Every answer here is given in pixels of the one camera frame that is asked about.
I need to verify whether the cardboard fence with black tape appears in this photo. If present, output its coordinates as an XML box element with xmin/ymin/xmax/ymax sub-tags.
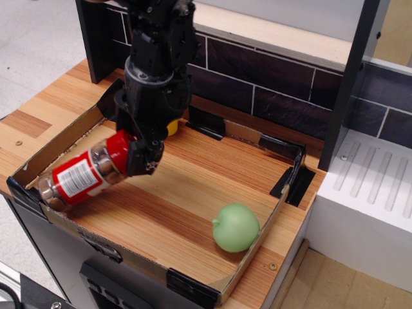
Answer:
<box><xmin>1</xmin><ymin>75</ymin><xmax>324</xmax><ymax>308</ymax></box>

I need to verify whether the yellow toy bell pepper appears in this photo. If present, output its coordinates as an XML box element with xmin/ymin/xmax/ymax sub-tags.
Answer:
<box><xmin>167</xmin><ymin>108</ymin><xmax>189</xmax><ymax>136</ymax></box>

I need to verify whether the black shelf upright post left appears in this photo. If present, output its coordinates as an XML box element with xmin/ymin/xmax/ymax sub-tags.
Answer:
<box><xmin>75</xmin><ymin>1</ymin><xmax>131</xmax><ymax>84</ymax></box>

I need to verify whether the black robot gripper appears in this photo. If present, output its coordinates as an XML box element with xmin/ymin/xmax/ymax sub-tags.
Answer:
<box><xmin>115</xmin><ymin>59</ymin><xmax>192</xmax><ymax>176</ymax></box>

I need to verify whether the black shelf upright post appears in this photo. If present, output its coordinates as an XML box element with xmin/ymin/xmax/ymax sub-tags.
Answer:
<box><xmin>318</xmin><ymin>1</ymin><xmax>380</xmax><ymax>171</ymax></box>
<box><xmin>75</xmin><ymin>1</ymin><xmax>131</xmax><ymax>84</ymax></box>

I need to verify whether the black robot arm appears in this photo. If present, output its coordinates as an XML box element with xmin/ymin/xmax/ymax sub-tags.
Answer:
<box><xmin>114</xmin><ymin>1</ymin><xmax>200</xmax><ymax>176</ymax></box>

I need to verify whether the light wooden shelf board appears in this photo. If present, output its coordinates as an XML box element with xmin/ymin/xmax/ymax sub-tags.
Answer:
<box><xmin>106</xmin><ymin>0</ymin><xmax>353</xmax><ymax>72</ymax></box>

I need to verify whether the green toy apple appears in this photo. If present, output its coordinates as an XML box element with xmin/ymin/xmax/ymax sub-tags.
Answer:
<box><xmin>212</xmin><ymin>203</ymin><xmax>260</xmax><ymax>253</ymax></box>

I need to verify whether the red-lidded spice bottle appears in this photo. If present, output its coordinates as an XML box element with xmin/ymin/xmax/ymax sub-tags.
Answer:
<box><xmin>37</xmin><ymin>129</ymin><xmax>135</xmax><ymax>212</ymax></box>

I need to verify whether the black shelf upright post right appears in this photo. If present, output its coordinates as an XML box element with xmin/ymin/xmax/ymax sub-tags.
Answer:
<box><xmin>318</xmin><ymin>1</ymin><xmax>380</xmax><ymax>171</ymax></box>

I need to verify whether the white toy sink drainboard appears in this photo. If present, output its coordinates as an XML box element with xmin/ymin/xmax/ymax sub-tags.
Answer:
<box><xmin>306</xmin><ymin>130</ymin><xmax>411</xmax><ymax>292</ymax></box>

